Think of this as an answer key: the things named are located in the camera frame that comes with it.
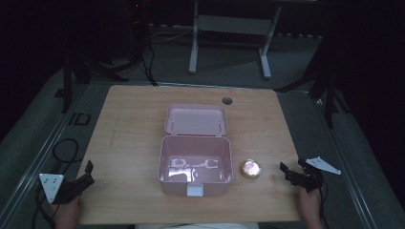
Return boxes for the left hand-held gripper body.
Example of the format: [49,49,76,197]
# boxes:
[38,173,84,205]

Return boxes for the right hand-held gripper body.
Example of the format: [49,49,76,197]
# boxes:
[294,156,342,194]

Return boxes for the round gold tin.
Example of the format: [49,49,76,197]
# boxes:
[240,158,263,182]

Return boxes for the pink hinged storage box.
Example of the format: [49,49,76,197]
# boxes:
[157,102,234,198]

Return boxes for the person's left hand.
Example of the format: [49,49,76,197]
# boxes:
[49,196,82,229]

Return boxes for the person's right hand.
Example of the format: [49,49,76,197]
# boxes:
[297,186,324,229]

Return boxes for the black tripod stand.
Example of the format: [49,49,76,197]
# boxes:
[53,18,147,115]
[274,18,352,130]

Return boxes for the person's white clothing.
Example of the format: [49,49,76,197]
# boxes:
[135,221,261,229]

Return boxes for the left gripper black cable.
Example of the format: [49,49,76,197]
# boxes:
[31,183,57,229]

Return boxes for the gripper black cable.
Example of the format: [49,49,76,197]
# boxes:
[31,183,57,229]
[318,179,330,229]

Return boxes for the black looped floor cable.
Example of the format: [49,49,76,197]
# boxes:
[52,137,81,166]

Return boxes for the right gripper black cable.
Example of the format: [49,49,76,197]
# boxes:
[318,179,330,229]

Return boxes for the black hanging cables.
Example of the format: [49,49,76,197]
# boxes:
[139,31,160,88]

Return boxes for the white metal stand frame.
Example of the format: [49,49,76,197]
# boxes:
[188,0,283,80]

